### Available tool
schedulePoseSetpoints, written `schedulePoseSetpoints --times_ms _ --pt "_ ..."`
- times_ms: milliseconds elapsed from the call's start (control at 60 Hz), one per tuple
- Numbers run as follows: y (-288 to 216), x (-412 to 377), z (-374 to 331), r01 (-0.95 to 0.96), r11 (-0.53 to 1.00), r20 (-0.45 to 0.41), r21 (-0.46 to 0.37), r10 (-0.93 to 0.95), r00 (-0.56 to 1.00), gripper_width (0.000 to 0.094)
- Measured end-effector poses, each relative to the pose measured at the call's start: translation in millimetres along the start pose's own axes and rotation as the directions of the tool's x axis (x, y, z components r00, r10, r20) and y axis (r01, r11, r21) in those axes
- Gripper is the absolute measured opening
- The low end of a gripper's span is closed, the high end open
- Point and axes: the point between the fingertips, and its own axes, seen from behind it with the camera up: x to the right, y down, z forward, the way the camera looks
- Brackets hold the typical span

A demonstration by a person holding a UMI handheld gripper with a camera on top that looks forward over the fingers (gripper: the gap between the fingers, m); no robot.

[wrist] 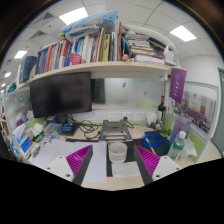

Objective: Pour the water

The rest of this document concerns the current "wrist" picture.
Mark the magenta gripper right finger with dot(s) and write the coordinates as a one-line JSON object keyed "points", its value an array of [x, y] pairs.
{"points": [[153, 167]]}

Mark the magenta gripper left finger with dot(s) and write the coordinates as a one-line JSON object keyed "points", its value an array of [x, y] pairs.
{"points": [[73, 167]]}

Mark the clear plastic water bottle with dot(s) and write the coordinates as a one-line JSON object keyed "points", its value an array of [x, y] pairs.
{"points": [[177, 146]]}

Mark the purple translucent water jug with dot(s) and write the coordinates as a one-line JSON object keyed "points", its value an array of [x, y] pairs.
{"points": [[181, 124]]}

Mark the white napkin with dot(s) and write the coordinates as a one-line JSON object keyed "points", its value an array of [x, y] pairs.
{"points": [[125, 169]]}

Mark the white ribbed cup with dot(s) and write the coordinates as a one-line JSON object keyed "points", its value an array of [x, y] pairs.
{"points": [[117, 152]]}

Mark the white paper sheet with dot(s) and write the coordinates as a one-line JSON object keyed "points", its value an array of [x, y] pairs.
{"points": [[96, 171]]}

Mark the blue small device box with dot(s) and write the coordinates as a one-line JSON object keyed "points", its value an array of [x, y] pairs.
{"points": [[67, 128]]}

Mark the grey metal laptop stand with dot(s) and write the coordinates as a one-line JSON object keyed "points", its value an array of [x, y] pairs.
{"points": [[114, 131]]}

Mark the white small jar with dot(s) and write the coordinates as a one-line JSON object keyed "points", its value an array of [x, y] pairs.
{"points": [[151, 117]]}

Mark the white power outlet strip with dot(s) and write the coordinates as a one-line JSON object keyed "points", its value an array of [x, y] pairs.
{"points": [[130, 116]]}

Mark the dark glass bottle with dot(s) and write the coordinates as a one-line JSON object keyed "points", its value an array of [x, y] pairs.
{"points": [[161, 108]]}

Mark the blue tissue box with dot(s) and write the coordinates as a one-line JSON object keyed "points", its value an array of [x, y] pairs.
{"points": [[21, 141]]}

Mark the black computer monitor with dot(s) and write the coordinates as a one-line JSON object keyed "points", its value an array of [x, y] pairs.
{"points": [[61, 94]]}

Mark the purple hanging pennant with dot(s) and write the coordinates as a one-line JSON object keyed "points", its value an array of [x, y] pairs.
{"points": [[178, 77]]}

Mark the stack of lying books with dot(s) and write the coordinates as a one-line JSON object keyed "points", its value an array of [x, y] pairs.
{"points": [[143, 48]]}

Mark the row of upright books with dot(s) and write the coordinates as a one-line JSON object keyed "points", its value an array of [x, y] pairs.
{"points": [[83, 45]]}

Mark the white wall shelf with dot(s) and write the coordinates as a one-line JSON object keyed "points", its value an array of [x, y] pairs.
{"points": [[119, 69]]}

